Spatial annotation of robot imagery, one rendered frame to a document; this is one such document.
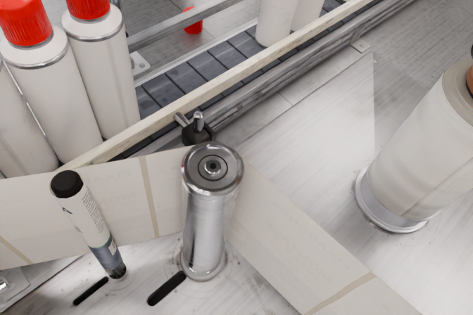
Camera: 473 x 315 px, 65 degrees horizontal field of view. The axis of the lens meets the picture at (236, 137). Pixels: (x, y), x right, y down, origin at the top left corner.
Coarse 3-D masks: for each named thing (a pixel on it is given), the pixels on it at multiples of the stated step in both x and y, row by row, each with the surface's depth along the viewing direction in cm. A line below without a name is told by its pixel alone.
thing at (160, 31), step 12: (216, 0) 48; (228, 0) 49; (240, 0) 50; (192, 12) 46; (204, 12) 47; (216, 12) 49; (168, 24) 44; (180, 24) 45; (192, 24) 47; (132, 36) 43; (144, 36) 43; (156, 36) 44; (132, 48) 42
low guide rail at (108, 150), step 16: (352, 0) 60; (368, 0) 62; (336, 16) 57; (304, 32) 54; (272, 48) 51; (288, 48) 53; (240, 64) 49; (256, 64) 49; (224, 80) 47; (240, 80) 49; (192, 96) 45; (208, 96) 46; (160, 112) 43; (128, 128) 41; (144, 128) 41; (160, 128) 44; (112, 144) 40; (128, 144) 41; (80, 160) 38; (96, 160) 39
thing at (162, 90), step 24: (336, 0) 65; (336, 24) 61; (216, 48) 55; (240, 48) 55; (168, 72) 51; (192, 72) 52; (216, 72) 52; (264, 72) 54; (144, 96) 48; (168, 96) 49; (216, 96) 50; (144, 144) 44
